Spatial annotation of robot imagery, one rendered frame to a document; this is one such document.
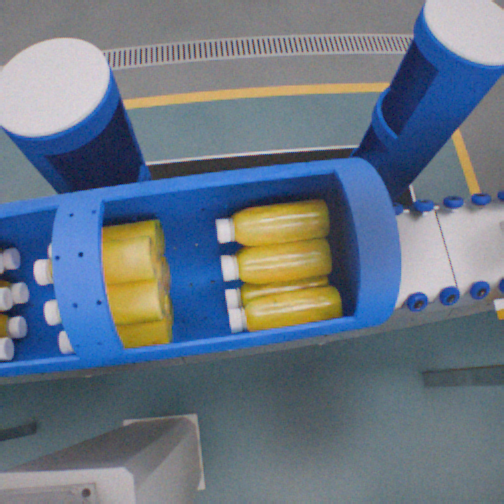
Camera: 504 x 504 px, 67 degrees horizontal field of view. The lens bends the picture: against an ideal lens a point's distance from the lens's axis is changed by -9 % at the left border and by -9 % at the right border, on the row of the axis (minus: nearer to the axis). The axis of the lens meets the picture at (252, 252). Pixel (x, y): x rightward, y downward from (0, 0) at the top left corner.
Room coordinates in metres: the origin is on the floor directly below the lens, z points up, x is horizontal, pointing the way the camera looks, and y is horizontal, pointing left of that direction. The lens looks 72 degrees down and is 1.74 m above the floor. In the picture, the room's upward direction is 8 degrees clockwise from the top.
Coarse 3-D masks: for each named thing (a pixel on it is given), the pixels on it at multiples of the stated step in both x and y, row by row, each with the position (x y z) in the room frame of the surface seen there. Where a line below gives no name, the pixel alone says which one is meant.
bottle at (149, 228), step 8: (120, 224) 0.22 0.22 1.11; (128, 224) 0.22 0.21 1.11; (136, 224) 0.22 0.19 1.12; (144, 224) 0.22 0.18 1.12; (152, 224) 0.22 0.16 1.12; (104, 232) 0.20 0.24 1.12; (112, 232) 0.20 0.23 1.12; (120, 232) 0.20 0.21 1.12; (128, 232) 0.20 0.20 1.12; (136, 232) 0.20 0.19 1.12; (144, 232) 0.21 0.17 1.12; (152, 232) 0.21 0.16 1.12; (104, 240) 0.18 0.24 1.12; (152, 240) 0.20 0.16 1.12; (160, 248) 0.20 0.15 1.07; (160, 256) 0.18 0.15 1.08
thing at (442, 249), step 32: (416, 224) 0.38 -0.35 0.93; (448, 224) 0.39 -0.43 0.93; (480, 224) 0.41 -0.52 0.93; (416, 256) 0.30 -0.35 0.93; (448, 256) 0.32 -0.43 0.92; (480, 256) 0.33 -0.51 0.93; (416, 288) 0.23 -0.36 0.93; (416, 320) 0.18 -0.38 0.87; (224, 352) 0.06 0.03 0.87; (256, 352) 0.07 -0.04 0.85; (0, 384) -0.10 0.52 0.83
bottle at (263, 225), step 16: (256, 208) 0.28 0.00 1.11; (272, 208) 0.28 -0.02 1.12; (288, 208) 0.28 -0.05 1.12; (304, 208) 0.29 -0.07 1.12; (320, 208) 0.29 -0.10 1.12; (240, 224) 0.24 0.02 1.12; (256, 224) 0.25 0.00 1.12; (272, 224) 0.25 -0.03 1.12; (288, 224) 0.25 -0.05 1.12; (304, 224) 0.26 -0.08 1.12; (320, 224) 0.26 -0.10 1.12; (240, 240) 0.22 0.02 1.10; (256, 240) 0.23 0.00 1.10; (272, 240) 0.23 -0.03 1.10; (288, 240) 0.24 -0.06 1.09
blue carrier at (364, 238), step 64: (128, 192) 0.23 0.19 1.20; (192, 192) 0.30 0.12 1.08; (256, 192) 0.33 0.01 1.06; (320, 192) 0.36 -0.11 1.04; (384, 192) 0.28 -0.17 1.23; (64, 256) 0.12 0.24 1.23; (192, 256) 0.22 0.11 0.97; (384, 256) 0.19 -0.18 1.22; (64, 320) 0.04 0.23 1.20; (192, 320) 0.10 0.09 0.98; (384, 320) 0.12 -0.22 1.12
